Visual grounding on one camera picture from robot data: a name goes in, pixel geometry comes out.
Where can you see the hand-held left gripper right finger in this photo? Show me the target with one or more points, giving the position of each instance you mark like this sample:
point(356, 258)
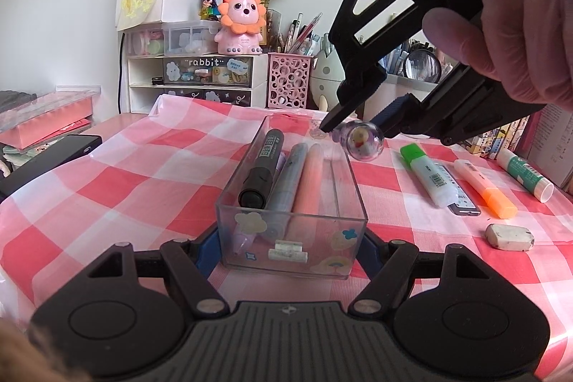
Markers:
point(368, 250)

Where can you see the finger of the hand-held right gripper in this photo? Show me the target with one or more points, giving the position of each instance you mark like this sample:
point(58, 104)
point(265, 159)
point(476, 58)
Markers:
point(396, 111)
point(344, 91)

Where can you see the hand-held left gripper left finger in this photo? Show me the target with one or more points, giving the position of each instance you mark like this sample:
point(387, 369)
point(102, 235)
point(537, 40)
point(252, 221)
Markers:
point(208, 250)

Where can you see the clear plastic pen box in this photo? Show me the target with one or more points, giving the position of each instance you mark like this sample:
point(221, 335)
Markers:
point(313, 241)

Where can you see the green cap highlighter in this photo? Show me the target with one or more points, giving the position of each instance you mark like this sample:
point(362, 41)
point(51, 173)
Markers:
point(429, 176)

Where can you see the pink marker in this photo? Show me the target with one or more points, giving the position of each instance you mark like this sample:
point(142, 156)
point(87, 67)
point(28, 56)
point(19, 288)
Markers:
point(309, 180)

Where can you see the black marker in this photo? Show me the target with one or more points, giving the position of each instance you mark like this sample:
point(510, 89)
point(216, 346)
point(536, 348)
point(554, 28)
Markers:
point(262, 167)

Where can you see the grey-blue marker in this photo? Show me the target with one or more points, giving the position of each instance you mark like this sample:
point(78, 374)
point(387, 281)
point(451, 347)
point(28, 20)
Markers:
point(288, 180)

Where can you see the orange cap highlighter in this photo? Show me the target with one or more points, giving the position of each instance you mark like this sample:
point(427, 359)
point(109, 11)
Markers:
point(497, 203)

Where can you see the green white glue stick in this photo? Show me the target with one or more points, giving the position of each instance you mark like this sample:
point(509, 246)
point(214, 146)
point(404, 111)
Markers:
point(523, 174)

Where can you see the white eraser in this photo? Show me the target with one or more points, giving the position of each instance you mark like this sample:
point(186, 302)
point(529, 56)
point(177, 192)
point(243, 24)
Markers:
point(510, 236)

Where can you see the person's right hand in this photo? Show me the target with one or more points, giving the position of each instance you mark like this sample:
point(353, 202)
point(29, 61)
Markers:
point(528, 6)

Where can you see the green egg-shaped pen holder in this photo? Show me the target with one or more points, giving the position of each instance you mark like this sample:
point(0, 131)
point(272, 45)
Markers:
point(324, 82)

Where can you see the grey white cloud pen holder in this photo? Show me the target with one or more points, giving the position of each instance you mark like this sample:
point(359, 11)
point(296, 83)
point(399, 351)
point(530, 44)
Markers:
point(414, 89)

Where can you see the bunch of teal pens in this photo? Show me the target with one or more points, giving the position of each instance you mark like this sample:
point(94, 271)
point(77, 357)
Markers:
point(324, 46)

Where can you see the black magnifying glass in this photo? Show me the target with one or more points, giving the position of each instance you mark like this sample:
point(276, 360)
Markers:
point(423, 66)

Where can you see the pink mesh pen holder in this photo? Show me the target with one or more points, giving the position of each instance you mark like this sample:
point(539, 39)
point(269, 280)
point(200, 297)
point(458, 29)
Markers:
point(288, 80)

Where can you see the bunch of red black pens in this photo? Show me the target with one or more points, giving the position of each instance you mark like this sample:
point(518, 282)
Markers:
point(297, 35)

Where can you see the glass plant vase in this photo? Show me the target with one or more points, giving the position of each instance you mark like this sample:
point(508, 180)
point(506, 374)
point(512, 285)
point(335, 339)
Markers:
point(271, 28)

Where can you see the blue spine comic book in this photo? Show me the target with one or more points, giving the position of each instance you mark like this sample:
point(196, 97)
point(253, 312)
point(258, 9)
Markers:
point(488, 145)

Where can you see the red white checkered tablecloth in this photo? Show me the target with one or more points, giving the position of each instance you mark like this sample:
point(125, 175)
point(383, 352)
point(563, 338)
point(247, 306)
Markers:
point(134, 185)

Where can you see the yellow spine comic book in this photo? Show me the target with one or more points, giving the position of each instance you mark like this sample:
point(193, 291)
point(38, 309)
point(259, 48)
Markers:
point(500, 140)

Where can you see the orange pink lion toy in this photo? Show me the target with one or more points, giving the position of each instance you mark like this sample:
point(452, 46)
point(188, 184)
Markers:
point(241, 15)

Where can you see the clear plastic storage box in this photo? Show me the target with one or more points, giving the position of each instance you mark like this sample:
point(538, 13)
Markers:
point(192, 37)
point(143, 42)

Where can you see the row of papers and books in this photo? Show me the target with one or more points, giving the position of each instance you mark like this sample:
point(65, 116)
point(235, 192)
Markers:
point(559, 140)

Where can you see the white mini drawer unit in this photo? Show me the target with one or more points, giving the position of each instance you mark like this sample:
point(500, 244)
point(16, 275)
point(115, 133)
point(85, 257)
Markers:
point(143, 93)

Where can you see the black flat case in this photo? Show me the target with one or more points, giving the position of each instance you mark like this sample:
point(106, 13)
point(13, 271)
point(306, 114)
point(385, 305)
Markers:
point(44, 162)

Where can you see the white cardboard box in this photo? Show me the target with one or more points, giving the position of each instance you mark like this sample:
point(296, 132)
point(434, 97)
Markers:
point(179, 1)

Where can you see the pink storage box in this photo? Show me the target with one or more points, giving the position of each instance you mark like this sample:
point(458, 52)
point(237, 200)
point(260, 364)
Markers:
point(44, 118)

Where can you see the dark grey ribbed object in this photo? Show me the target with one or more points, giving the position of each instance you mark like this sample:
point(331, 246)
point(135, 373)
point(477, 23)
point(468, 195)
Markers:
point(13, 101)

